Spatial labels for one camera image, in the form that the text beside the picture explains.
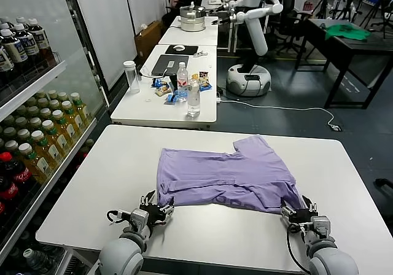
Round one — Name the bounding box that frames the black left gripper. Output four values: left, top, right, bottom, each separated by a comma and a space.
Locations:
139, 190, 176, 225

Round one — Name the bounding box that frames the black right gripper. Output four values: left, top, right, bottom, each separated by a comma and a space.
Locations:
279, 195, 319, 225

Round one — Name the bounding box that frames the purple T-shirt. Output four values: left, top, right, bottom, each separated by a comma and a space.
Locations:
155, 135, 308, 214

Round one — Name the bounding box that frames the white desk with snacks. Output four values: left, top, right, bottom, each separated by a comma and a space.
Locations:
110, 44, 219, 125

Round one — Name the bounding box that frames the clear plastic water bottle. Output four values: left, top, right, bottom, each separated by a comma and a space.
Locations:
187, 79, 202, 118

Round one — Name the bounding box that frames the water bottle red label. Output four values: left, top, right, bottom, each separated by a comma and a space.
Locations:
176, 61, 189, 101

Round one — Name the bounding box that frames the clear tumbler white lid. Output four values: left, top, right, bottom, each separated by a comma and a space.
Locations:
123, 60, 141, 93

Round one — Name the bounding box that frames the clear bottle green cap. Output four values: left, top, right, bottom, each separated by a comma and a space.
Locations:
23, 247, 55, 275

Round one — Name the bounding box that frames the dark grey laptop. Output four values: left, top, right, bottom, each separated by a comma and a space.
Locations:
151, 55, 190, 77

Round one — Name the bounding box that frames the black mouse pad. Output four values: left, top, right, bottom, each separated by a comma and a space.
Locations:
165, 44, 200, 55

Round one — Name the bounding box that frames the glass door drinks cabinet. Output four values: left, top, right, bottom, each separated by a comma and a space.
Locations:
0, 0, 112, 275

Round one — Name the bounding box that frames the brown cardboard box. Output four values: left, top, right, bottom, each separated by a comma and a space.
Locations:
134, 20, 163, 58

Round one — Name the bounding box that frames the white desk with pot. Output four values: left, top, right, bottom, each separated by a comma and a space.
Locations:
158, 15, 219, 47

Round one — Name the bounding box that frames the black table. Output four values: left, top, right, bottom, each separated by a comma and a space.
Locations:
302, 18, 393, 109

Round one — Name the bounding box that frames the white humanoid robot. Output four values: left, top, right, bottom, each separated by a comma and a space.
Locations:
225, 0, 273, 97

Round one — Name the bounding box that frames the green cloth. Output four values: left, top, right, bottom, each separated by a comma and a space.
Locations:
324, 24, 372, 41

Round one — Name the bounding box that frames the black tripod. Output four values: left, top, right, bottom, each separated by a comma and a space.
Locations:
313, 0, 335, 20
365, 0, 393, 39

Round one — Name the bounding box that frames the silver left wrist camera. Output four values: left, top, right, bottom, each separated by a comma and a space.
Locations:
130, 209, 150, 227

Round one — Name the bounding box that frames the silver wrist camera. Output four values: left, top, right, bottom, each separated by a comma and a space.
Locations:
130, 209, 150, 227
309, 215, 332, 239

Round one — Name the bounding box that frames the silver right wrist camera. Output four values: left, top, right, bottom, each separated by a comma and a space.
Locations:
309, 215, 332, 239

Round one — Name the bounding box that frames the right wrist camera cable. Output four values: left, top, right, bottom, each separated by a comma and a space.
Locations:
286, 222, 311, 273

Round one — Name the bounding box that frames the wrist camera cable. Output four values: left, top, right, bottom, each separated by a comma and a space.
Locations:
286, 222, 311, 273
106, 209, 133, 225

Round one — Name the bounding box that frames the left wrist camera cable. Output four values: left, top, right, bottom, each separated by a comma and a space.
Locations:
106, 209, 133, 225

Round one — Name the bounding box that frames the white power cable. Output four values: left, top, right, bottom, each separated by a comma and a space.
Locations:
220, 98, 337, 127

